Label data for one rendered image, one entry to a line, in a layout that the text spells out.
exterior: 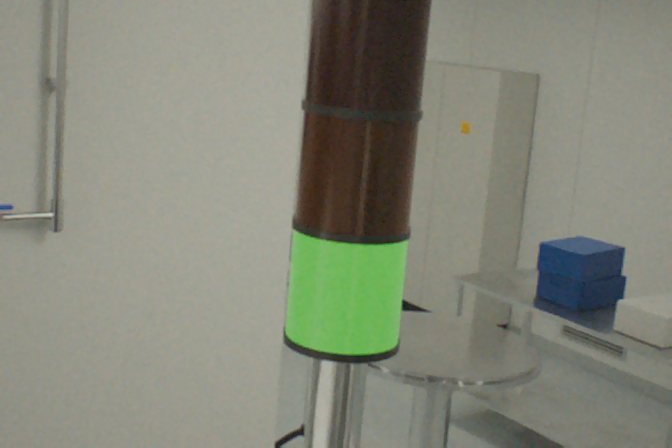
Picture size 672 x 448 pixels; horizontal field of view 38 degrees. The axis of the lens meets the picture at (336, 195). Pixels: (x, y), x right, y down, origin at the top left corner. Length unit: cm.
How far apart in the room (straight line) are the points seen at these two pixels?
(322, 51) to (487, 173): 690
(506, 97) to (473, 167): 58
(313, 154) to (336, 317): 7
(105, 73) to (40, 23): 15
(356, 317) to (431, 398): 410
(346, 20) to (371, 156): 5
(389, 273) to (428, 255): 741
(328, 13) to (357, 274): 10
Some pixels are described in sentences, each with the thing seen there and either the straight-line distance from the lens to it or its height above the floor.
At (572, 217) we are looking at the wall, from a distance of 731.
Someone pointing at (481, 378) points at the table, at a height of 93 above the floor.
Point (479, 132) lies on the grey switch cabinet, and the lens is 734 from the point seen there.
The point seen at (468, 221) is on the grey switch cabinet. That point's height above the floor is 91.
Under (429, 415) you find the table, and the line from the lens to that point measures 453.
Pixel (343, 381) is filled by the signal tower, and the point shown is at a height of 219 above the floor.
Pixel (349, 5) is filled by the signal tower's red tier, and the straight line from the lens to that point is 38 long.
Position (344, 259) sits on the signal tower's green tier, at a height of 224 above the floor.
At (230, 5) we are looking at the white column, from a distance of 199.
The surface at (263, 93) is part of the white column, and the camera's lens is 204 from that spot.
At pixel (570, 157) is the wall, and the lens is 730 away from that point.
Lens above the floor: 234
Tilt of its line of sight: 10 degrees down
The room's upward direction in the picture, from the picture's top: 5 degrees clockwise
